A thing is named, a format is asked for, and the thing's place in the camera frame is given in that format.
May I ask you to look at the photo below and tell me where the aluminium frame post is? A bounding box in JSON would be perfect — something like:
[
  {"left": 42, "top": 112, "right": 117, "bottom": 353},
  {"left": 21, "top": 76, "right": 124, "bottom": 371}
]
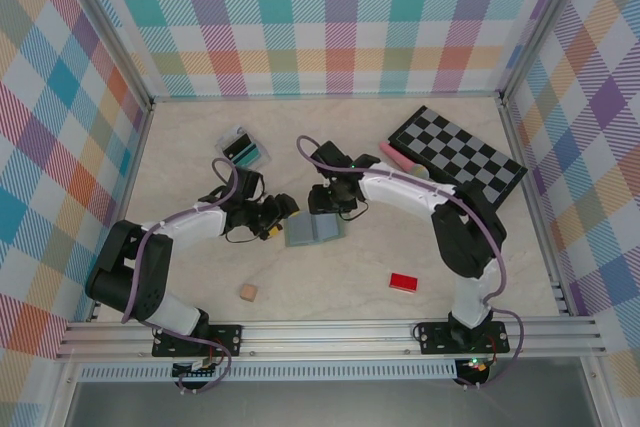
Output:
[
  {"left": 497, "top": 0, "right": 589, "bottom": 106},
  {"left": 58, "top": 0, "right": 155, "bottom": 111}
]

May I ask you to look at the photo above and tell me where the aluminium frame side rail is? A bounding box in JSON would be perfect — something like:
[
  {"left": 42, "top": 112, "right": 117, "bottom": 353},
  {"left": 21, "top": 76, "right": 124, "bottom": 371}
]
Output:
[
  {"left": 498, "top": 100, "right": 572, "bottom": 317},
  {"left": 88, "top": 104, "right": 155, "bottom": 323}
]

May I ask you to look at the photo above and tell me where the teal card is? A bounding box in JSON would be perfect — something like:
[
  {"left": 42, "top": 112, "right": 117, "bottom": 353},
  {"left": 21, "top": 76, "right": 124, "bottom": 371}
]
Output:
[{"left": 232, "top": 143, "right": 263, "bottom": 172}]

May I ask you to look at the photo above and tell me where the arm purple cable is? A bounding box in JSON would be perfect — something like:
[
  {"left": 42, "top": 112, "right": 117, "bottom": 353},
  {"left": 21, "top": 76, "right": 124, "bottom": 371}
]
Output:
[
  {"left": 296, "top": 135, "right": 526, "bottom": 391},
  {"left": 119, "top": 157, "right": 241, "bottom": 394}
]

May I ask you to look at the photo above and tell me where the slotted grey cable duct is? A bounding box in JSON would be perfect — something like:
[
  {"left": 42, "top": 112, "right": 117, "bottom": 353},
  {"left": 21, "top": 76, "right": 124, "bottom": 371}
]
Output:
[{"left": 79, "top": 365, "right": 459, "bottom": 382}]

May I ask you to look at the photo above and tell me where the small circuit board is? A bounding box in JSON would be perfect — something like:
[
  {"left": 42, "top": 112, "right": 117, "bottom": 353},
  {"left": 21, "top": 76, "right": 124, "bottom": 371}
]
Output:
[
  {"left": 172, "top": 359, "right": 222, "bottom": 379},
  {"left": 458, "top": 356, "right": 492, "bottom": 376}
]

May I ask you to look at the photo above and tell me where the red block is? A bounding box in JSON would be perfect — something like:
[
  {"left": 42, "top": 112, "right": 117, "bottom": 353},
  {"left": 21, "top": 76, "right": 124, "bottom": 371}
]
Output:
[{"left": 389, "top": 272, "right": 420, "bottom": 294}]

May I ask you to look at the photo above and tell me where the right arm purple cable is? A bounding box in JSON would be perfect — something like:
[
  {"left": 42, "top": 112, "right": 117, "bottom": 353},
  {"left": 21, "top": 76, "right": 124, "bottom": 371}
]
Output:
[{"left": 296, "top": 135, "right": 526, "bottom": 391}]

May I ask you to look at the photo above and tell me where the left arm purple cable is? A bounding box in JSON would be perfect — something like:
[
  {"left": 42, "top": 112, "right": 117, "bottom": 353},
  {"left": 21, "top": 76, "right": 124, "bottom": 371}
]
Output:
[{"left": 119, "top": 157, "right": 241, "bottom": 394}]

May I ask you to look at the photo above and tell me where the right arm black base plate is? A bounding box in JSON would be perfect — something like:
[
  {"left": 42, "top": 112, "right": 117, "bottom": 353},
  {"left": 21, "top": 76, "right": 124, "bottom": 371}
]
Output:
[{"left": 417, "top": 320, "right": 511, "bottom": 356}]

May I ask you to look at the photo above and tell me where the clear plastic tray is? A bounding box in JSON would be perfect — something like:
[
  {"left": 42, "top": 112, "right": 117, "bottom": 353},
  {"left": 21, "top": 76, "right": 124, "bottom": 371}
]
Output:
[{"left": 214, "top": 124, "right": 274, "bottom": 179}]

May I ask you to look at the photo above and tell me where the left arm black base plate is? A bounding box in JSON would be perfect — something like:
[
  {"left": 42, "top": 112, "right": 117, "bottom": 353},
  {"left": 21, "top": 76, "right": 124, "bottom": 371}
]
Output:
[{"left": 152, "top": 324, "right": 244, "bottom": 358}]

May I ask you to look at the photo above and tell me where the grey-green card holder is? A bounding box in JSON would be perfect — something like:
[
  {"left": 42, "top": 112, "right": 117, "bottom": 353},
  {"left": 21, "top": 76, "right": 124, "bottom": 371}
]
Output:
[{"left": 283, "top": 210, "right": 347, "bottom": 249}]

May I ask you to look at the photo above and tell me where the black grey chessboard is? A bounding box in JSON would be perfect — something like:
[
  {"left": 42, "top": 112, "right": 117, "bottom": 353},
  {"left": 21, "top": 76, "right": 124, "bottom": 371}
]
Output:
[{"left": 387, "top": 105, "right": 529, "bottom": 208}]

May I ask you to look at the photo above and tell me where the pink toy microphone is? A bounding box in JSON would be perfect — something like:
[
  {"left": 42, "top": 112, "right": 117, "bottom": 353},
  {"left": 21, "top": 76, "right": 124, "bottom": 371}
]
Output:
[{"left": 378, "top": 140, "right": 431, "bottom": 181}]

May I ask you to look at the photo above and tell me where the aluminium mounting rail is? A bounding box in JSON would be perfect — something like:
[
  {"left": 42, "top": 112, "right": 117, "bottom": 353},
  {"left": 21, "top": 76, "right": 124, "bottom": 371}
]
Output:
[{"left": 54, "top": 319, "right": 609, "bottom": 361}]

